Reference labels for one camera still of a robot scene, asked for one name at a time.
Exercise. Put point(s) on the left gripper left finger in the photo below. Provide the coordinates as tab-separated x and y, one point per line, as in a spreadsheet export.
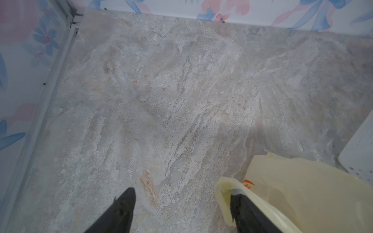
118	217

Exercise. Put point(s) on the white plastic basket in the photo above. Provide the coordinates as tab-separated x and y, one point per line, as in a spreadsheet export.
357	156

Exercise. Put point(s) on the left aluminium corner post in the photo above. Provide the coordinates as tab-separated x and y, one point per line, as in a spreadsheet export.
35	37

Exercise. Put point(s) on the yellow plastic bag fruit print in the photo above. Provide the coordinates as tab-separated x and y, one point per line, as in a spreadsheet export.
301	196

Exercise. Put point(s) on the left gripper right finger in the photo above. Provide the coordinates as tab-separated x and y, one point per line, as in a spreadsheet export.
248	218

